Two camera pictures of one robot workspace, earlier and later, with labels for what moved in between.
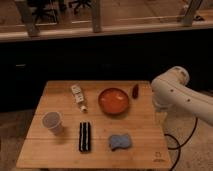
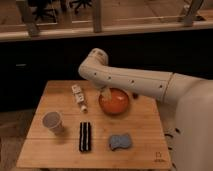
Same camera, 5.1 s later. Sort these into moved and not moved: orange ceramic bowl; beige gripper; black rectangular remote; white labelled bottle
Moved: beige gripper
Not moved: black rectangular remote; white labelled bottle; orange ceramic bowl
